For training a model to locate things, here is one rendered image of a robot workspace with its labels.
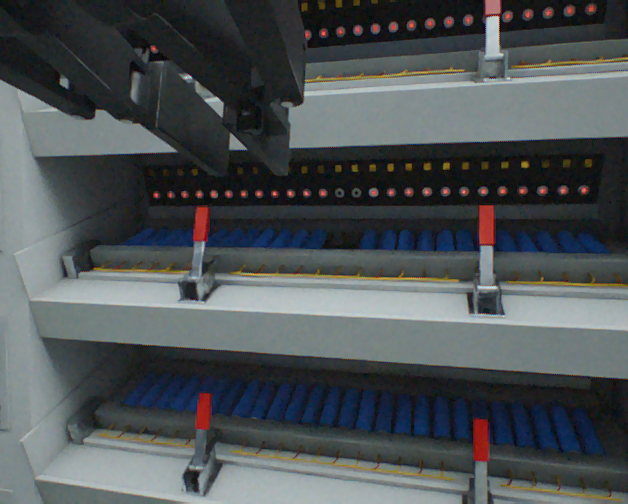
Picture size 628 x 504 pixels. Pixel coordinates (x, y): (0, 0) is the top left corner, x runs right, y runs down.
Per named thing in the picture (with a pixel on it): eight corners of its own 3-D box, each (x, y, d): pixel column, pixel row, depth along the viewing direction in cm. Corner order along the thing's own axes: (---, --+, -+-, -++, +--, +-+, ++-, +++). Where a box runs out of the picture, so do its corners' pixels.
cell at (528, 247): (531, 246, 52) (544, 271, 46) (513, 246, 52) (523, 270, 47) (532, 230, 51) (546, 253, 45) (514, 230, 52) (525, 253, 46)
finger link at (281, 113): (224, 47, 18) (302, 41, 17) (268, 107, 23) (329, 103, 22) (221, 85, 18) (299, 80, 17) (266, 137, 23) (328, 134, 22)
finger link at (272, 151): (226, 55, 20) (243, 54, 20) (278, 124, 27) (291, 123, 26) (221, 124, 19) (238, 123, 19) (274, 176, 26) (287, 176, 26)
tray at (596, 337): (705, 385, 37) (737, 271, 33) (39, 337, 51) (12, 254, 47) (615, 274, 55) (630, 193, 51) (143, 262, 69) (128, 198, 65)
